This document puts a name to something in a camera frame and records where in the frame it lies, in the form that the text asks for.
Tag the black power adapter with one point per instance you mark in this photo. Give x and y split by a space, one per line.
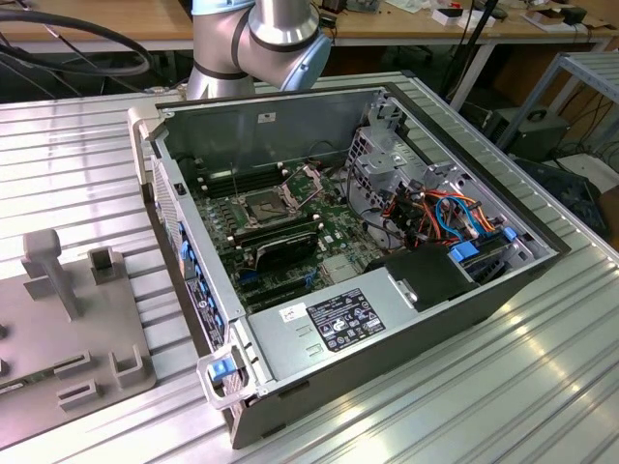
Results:
575 15

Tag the metal disk bay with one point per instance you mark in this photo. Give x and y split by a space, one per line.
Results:
527 251

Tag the green motherboard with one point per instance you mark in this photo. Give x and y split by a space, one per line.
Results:
338 227

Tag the black RAM slot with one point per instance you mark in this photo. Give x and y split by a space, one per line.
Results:
220 184
217 176

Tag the open grey PC case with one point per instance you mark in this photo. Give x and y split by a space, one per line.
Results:
387 382

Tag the small blue carrier tab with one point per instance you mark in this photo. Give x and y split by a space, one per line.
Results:
508 234

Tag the metal drive cage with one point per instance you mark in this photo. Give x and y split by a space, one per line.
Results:
382 162

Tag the silver chipset heatsink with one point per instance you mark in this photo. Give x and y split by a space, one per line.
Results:
338 268

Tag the black RAM stick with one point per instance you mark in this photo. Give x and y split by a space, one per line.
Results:
275 233

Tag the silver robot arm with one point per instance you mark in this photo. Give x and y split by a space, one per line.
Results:
275 24

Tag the blue case latch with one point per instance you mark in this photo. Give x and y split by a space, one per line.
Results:
220 369

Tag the black plastic air shroud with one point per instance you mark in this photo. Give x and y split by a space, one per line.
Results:
425 280

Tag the silver power supply unit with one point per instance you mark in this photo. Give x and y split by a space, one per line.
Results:
290 348

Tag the brown cardboard box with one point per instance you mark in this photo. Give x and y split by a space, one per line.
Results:
546 21

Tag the grey parts rack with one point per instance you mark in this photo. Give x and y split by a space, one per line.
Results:
72 333

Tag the wooden desk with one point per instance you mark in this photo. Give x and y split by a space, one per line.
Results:
508 34

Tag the CPU socket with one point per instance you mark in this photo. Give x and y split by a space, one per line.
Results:
263 210

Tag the green RAM stick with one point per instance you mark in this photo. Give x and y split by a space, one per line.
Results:
10 388

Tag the black expansion card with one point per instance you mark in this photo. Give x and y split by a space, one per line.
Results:
285 249

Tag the white box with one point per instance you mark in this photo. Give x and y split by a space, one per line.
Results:
452 21

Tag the blue disk carrier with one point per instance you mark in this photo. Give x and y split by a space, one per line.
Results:
463 252

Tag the thin metal locking lever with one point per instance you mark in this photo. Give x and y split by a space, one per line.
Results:
235 183

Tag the black expansion slot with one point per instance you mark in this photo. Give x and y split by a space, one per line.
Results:
278 298
275 288

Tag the metal slat shelf frame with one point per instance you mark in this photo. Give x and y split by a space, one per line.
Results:
595 67

